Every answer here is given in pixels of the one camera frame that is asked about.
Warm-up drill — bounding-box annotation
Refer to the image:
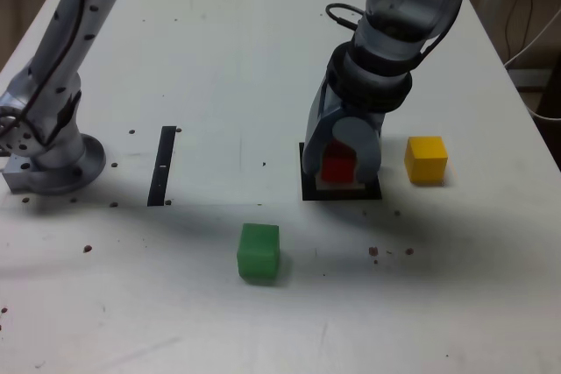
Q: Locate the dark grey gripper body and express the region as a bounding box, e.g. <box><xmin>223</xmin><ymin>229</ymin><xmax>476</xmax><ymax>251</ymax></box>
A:
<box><xmin>323</xmin><ymin>83</ymin><xmax>387</xmax><ymax>139</ymax></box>

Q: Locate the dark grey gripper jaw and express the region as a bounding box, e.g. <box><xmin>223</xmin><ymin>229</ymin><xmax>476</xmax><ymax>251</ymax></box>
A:
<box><xmin>302</xmin><ymin>79</ymin><xmax>342</xmax><ymax>180</ymax></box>

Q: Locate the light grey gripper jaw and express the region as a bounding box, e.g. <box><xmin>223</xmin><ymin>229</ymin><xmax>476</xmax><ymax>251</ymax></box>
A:
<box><xmin>331</xmin><ymin>116</ymin><xmax>381</xmax><ymax>184</ymax></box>

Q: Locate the red cube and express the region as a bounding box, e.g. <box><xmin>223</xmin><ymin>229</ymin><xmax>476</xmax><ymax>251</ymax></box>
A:
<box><xmin>321</xmin><ymin>139</ymin><xmax>359</xmax><ymax>185</ymax></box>

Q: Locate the yellow cube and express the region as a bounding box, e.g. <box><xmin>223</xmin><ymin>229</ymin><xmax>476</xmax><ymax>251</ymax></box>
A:
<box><xmin>403</xmin><ymin>135</ymin><xmax>449</xmax><ymax>186</ymax></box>

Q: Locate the green cube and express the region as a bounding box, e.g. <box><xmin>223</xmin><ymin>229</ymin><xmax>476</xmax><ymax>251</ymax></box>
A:
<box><xmin>236</xmin><ymin>222</ymin><xmax>281</xmax><ymax>286</ymax></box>

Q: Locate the square black tape outline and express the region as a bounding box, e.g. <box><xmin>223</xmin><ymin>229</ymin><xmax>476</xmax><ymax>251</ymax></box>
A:
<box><xmin>298</xmin><ymin>141</ymin><xmax>383</xmax><ymax>202</ymax></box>

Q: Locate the black tape strip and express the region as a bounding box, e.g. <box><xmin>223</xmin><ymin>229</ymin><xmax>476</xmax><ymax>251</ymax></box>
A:
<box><xmin>146</xmin><ymin>125</ymin><xmax>177</xmax><ymax>208</ymax></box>

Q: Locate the thin black background cable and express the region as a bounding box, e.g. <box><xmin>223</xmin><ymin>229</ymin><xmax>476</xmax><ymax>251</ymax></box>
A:
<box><xmin>503</xmin><ymin>0</ymin><xmax>534</xmax><ymax>60</ymax></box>

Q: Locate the white looped background cable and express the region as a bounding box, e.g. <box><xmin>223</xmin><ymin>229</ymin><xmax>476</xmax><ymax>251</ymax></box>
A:
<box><xmin>521</xmin><ymin>84</ymin><xmax>561</xmax><ymax>122</ymax></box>

